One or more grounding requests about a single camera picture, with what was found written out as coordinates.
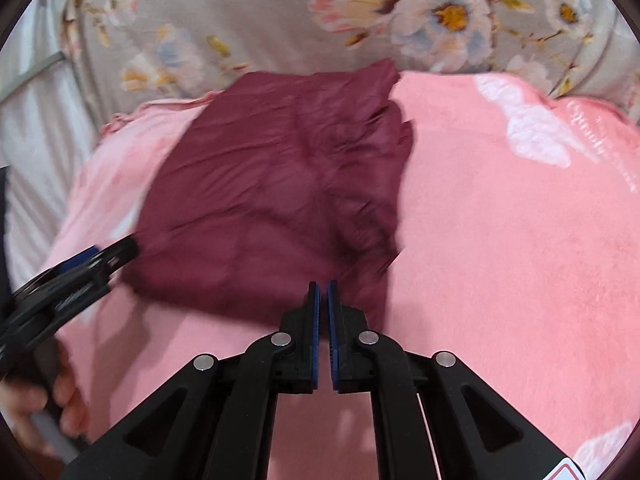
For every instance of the grey floral bed sheet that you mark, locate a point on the grey floral bed sheet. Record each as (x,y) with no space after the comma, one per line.
(260,15)

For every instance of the white striped cloth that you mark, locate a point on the white striped cloth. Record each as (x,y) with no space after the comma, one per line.
(40,135)

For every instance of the pink blanket with white bows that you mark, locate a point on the pink blanket with white bows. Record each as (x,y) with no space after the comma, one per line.
(500,260)

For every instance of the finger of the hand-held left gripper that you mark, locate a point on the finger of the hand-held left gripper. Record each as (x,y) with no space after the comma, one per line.
(85,270)

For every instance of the maroon puffer jacket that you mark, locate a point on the maroon puffer jacket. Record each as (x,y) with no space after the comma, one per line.
(280,185)

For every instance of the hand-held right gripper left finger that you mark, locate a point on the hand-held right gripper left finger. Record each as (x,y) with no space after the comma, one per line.
(314,320)

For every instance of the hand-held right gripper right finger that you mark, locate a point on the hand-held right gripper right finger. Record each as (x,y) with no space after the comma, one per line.
(332,320)

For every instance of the person's left hand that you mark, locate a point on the person's left hand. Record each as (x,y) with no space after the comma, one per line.
(70,400)

